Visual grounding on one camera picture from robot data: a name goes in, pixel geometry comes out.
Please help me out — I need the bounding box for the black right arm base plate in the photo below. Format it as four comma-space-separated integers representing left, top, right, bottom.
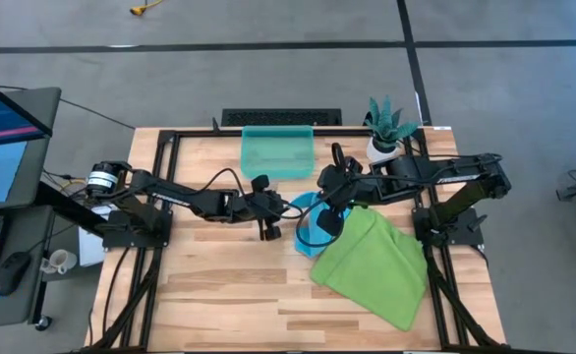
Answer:
412, 206, 485, 247

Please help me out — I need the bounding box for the white mug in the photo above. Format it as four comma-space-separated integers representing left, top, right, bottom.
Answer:
40, 248, 79, 275

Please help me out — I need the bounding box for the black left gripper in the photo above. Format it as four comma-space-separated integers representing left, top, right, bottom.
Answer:
242, 174, 292, 242

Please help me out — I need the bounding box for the computer monitor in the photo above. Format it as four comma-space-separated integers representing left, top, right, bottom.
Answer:
0, 72, 62, 213

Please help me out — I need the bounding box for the green microfiber towel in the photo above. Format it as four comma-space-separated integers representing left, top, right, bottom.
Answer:
310, 206, 430, 333

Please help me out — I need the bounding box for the grey computer desk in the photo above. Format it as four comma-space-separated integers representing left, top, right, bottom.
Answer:
0, 87, 63, 329

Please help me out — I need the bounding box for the teal translucent plastic basket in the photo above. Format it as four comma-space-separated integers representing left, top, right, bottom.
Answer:
240, 124, 317, 180

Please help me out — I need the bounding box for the yellow floor cable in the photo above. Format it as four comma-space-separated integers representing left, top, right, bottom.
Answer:
129, 0, 164, 17

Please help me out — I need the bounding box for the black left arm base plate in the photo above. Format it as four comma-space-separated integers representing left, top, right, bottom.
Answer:
101, 208, 174, 249

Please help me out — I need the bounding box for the artificial plant in white pot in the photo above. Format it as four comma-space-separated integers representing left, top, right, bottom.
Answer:
364, 95, 421, 165

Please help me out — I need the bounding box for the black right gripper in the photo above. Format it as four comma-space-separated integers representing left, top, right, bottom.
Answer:
316, 164, 369, 238

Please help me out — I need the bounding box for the blue microfiber towel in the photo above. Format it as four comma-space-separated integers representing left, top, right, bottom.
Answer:
290, 191, 353, 260

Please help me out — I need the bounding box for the yellow cable bundle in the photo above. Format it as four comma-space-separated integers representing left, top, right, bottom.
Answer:
59, 177, 88, 194

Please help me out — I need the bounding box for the black aluminium table frame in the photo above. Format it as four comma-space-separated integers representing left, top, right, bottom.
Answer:
89, 127, 511, 353

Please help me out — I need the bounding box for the black computer mouse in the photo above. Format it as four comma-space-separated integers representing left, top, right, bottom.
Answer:
0, 251, 32, 297

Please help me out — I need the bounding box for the white box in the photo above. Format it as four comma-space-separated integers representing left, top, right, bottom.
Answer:
78, 232, 106, 267

